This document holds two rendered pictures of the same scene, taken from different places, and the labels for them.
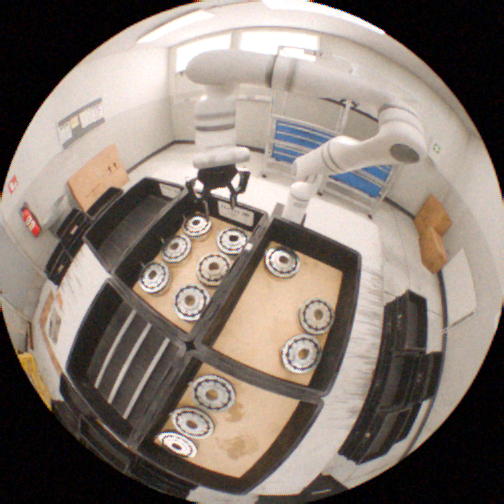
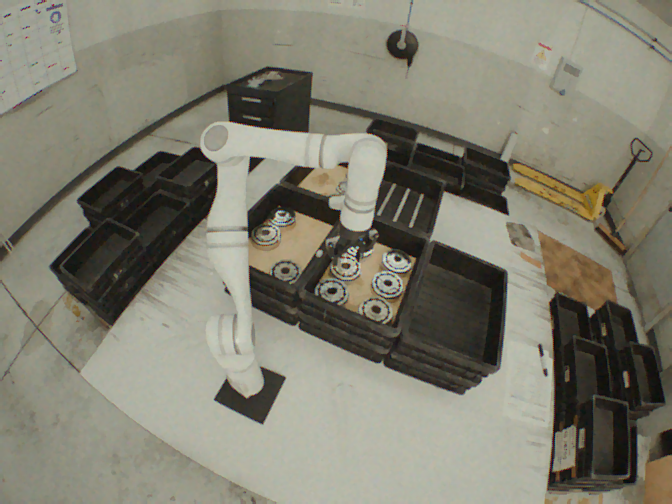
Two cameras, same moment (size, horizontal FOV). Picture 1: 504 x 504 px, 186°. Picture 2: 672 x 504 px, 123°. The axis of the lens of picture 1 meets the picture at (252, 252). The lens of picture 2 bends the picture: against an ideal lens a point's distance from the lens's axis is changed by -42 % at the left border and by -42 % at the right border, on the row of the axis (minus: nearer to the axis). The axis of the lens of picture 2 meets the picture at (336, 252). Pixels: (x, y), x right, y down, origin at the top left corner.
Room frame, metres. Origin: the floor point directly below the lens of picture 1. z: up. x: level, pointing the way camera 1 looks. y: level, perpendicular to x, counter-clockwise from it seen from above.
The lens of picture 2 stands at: (0.85, 0.02, 1.62)
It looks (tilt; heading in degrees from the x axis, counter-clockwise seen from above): 48 degrees down; 176
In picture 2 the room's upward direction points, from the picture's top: 9 degrees clockwise
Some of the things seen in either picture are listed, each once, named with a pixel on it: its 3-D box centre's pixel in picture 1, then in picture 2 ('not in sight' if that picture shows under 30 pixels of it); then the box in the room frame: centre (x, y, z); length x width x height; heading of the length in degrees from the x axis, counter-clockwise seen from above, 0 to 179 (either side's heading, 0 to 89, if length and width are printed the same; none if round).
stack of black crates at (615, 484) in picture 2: not in sight; (610, 457); (0.96, 1.76, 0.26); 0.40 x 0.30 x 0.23; 163
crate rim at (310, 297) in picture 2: (187, 244); (371, 264); (0.24, 0.17, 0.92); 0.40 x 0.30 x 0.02; 159
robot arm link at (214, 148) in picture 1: (217, 138); (354, 204); (0.29, 0.08, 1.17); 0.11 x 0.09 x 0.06; 24
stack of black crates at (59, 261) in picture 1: (62, 267); (608, 340); (0.19, 2.00, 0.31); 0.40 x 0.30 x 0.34; 163
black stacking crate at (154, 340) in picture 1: (118, 368); (400, 205); (-0.13, 0.31, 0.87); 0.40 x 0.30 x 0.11; 159
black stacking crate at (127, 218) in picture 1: (134, 223); (455, 309); (0.35, 0.45, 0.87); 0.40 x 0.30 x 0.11; 159
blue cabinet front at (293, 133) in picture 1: (302, 146); not in sight; (2.07, -0.46, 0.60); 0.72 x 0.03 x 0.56; 73
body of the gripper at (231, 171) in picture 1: (216, 167); (353, 232); (0.30, 0.09, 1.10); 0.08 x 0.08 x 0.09
